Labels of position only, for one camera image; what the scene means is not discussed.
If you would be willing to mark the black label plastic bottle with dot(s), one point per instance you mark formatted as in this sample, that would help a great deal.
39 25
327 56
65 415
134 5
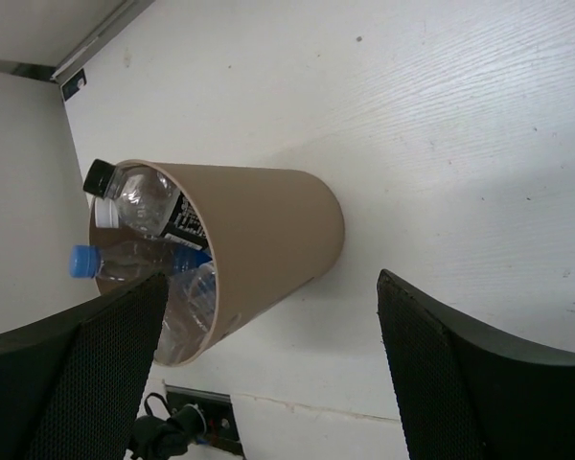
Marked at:
148 202

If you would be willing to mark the brown cylindrical waste bin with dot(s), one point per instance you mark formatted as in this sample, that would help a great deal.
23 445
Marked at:
270 232

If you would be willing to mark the clear unlabelled plastic bottle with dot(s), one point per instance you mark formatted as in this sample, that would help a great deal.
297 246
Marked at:
189 315

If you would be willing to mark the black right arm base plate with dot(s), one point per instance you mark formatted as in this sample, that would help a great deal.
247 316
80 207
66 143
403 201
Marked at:
211 421

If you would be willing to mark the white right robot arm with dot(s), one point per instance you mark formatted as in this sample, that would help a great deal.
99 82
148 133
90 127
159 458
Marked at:
167 431

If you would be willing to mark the blue label water bottle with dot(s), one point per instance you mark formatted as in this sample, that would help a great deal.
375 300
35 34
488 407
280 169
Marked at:
129 260

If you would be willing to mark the orange blue label bottle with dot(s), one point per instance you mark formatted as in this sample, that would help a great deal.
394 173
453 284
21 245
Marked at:
106 214

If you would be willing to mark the aluminium left table rail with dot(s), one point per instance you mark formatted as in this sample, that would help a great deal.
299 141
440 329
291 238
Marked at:
51 41

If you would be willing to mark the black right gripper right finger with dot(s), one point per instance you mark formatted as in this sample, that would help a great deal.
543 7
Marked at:
467 390

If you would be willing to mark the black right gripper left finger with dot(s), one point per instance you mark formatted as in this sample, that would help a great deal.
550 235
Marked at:
71 383

